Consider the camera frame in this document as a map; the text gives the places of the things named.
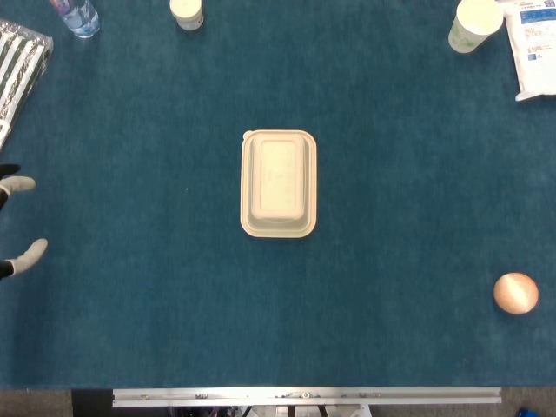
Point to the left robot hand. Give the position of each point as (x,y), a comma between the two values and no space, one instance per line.
(19,183)

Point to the beige upturned food container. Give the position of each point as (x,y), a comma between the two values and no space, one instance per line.
(279,184)

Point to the black white striped package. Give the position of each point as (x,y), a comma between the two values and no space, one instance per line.
(19,74)

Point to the blue felt table cloth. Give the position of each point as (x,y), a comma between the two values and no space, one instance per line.
(130,282)

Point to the clear plastic water bottle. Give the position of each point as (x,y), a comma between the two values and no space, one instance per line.
(80,19)

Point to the small white lidded jar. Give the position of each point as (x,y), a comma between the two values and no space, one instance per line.
(187,15)

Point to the white paper cup green print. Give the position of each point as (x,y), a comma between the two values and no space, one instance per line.
(471,26)

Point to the copper coloured round ball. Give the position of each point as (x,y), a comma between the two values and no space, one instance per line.
(516,293)

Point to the white plastic bag blue print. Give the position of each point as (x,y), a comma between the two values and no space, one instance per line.
(536,52)

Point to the blue object on floor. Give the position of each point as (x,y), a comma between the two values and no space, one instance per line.
(527,412)

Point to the aluminium rail at table edge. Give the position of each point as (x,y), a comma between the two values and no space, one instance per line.
(304,396)

